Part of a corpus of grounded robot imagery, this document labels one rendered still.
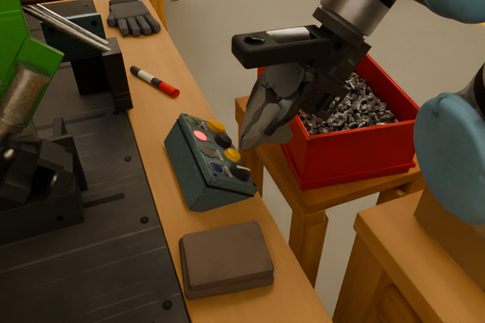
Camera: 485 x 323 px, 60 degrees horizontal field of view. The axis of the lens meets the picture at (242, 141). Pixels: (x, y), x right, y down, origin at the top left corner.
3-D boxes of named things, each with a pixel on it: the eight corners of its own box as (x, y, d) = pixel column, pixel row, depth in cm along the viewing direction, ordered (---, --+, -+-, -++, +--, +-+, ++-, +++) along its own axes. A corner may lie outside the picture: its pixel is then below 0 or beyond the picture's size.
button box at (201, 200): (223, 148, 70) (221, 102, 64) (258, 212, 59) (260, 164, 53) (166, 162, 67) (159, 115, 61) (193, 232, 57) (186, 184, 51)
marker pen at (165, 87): (130, 73, 81) (128, 66, 80) (136, 71, 82) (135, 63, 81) (174, 99, 75) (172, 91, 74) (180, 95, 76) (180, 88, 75)
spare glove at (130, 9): (99, 10, 105) (97, 0, 103) (140, 3, 108) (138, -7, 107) (115, 43, 91) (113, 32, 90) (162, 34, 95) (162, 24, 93)
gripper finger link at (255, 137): (274, 170, 59) (313, 120, 56) (242, 161, 56) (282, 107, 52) (265, 156, 62) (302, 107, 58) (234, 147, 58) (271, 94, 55)
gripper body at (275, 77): (324, 126, 56) (382, 51, 52) (278, 107, 51) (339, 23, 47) (298, 96, 62) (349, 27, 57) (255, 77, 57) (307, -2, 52)
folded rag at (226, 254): (185, 303, 45) (182, 288, 43) (179, 243, 51) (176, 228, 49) (275, 286, 47) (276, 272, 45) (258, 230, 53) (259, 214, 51)
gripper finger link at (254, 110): (265, 156, 62) (302, 107, 58) (234, 147, 58) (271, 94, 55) (258, 143, 64) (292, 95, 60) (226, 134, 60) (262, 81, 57)
